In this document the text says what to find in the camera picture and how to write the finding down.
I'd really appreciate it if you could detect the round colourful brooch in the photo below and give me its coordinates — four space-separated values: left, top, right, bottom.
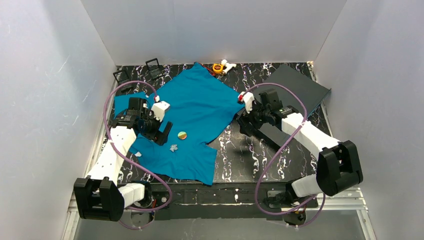
177 131 188 140

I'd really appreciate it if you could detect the blue garment cloth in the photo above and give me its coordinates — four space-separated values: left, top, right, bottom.
129 63 244 185

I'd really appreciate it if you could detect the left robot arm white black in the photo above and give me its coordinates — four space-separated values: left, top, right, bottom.
73 97 173 222

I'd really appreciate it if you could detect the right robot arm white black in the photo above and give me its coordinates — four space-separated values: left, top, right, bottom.
236 90 364 204

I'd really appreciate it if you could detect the silver snowflake brooch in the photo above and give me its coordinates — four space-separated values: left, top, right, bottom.
169 144 179 153

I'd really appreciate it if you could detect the dark grey flat box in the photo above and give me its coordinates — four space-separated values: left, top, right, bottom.
252 63 331 150

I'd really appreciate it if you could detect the white plastic fitting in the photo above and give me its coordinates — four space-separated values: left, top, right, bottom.
220 59 237 75

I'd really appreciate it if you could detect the yellow tape measure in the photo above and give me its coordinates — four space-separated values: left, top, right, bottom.
212 63 224 75

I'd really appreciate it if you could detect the red black utility knife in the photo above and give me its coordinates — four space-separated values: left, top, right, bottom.
195 62 216 77

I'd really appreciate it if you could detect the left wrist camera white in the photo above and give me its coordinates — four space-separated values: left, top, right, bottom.
150 101 171 122

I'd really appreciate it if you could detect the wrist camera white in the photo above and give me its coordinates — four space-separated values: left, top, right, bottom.
150 101 171 122
237 91 255 114

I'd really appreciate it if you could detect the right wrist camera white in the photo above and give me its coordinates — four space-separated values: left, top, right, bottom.
237 91 255 114

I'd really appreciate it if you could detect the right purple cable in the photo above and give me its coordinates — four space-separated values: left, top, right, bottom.
243 82 326 229

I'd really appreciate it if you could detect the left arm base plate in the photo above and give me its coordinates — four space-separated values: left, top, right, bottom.
128 180 173 213

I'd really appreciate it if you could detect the black frame stand left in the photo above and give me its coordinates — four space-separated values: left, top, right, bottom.
113 69 132 94

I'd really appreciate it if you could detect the black frame stand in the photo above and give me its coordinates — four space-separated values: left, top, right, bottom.
113 69 132 94
145 58 163 80

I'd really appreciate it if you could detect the black frame stand rear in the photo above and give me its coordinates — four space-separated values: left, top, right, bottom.
145 58 163 80

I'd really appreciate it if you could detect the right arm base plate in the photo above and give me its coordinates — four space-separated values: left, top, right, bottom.
262 190 316 227

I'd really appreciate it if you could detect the aluminium rail frame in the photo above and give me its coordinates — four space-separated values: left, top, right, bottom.
62 61 368 240

